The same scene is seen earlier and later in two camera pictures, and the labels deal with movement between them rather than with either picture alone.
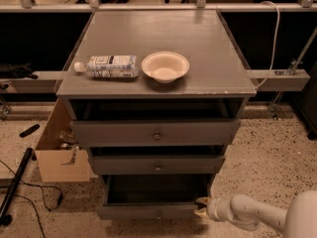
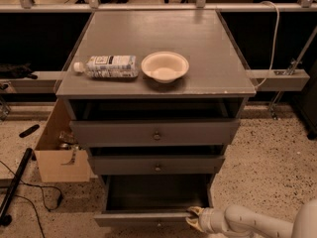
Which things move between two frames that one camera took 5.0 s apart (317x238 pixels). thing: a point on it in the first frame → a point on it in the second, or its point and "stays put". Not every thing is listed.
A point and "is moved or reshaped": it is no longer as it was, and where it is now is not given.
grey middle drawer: [153, 165] stays put
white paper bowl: [165, 66] stays put
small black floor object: [34, 128] stays put
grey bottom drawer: [152, 196] is moved or reshaped
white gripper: [214, 209] → [205, 219]
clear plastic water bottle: [109, 66] stays put
